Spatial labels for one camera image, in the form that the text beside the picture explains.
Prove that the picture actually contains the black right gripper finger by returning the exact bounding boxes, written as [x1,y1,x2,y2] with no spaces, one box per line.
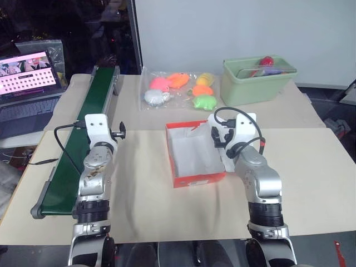
[211,126,221,149]

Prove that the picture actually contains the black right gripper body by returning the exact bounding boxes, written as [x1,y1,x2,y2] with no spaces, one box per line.
[219,127,235,150]

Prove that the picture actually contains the orange shoe box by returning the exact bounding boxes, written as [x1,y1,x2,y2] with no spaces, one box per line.
[164,119,238,190]

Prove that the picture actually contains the green conveyor belt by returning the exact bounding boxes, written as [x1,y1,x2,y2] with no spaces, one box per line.
[30,65,121,220]

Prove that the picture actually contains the white tissue paper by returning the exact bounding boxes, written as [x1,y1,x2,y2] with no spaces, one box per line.
[167,123,225,177]

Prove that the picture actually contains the green toy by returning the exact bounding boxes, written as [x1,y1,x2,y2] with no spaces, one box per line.
[192,94,218,110]

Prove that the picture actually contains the white grey round toy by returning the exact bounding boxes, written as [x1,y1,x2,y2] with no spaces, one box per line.
[144,88,175,106]

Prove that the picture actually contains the small orange toy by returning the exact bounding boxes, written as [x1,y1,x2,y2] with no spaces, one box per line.
[191,85,214,97]

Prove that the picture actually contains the clear plastic toy bag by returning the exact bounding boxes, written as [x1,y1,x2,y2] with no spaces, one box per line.
[138,67,221,112]

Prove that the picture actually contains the green plastic bin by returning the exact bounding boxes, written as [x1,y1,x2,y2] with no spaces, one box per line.
[221,54,298,106]

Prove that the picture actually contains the pink toy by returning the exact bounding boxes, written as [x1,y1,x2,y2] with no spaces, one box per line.
[149,77,171,91]

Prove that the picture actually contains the yellow toy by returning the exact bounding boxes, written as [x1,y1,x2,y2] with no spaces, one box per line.
[196,72,215,86]

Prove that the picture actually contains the large orange toy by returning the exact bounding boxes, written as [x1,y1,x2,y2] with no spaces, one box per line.
[166,72,190,89]

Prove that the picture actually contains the beige wrinkled table cloth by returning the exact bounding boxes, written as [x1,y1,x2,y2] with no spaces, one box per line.
[44,72,327,132]

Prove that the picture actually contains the purple toy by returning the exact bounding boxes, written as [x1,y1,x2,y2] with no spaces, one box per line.
[260,66,290,76]

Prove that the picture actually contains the red toy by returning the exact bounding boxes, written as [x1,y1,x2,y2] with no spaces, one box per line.
[255,56,275,69]

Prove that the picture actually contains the cream smooth table cloth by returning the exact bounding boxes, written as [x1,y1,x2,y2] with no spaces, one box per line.
[0,127,356,246]

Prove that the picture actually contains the open laptop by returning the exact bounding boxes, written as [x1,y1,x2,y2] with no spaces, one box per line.
[0,50,66,140]

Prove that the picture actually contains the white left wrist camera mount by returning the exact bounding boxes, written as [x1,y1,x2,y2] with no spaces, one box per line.
[84,113,118,147]

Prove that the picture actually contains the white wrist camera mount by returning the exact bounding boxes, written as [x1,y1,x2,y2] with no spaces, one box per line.
[84,113,118,147]
[207,112,257,147]

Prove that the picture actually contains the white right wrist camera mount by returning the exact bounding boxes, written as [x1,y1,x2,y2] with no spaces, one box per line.
[207,112,257,147]

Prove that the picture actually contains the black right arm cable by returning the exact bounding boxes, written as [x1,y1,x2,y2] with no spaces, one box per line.
[214,106,267,157]

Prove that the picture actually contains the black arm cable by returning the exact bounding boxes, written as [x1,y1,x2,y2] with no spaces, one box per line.
[214,106,267,157]
[53,121,87,175]

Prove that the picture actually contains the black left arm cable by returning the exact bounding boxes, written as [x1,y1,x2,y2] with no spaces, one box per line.
[53,121,87,175]

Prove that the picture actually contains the thin black table cable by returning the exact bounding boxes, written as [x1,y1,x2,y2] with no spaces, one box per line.
[26,157,60,166]

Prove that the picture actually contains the grey ribbed wall pillar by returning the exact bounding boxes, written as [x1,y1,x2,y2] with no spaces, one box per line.
[130,0,144,75]

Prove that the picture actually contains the red strap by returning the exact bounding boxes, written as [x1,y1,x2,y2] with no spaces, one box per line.
[333,240,349,267]

